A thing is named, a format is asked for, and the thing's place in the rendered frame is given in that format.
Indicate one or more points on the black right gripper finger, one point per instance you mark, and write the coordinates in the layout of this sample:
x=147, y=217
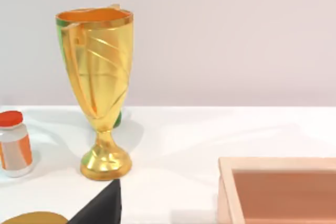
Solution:
x=107, y=205

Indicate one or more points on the round gold-brown disc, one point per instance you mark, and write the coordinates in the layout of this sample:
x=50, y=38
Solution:
x=34, y=218

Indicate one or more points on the green object behind trophy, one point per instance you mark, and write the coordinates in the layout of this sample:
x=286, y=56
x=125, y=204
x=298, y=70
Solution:
x=118, y=121

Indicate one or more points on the white jar with red lid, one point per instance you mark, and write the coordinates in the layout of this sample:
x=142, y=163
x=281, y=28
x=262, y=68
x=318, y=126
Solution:
x=15, y=148

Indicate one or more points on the gold trophy cup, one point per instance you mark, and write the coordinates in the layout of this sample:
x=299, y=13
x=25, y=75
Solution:
x=99, y=82

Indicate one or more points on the shallow salmon-coloured box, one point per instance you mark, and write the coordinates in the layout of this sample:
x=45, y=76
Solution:
x=283, y=195

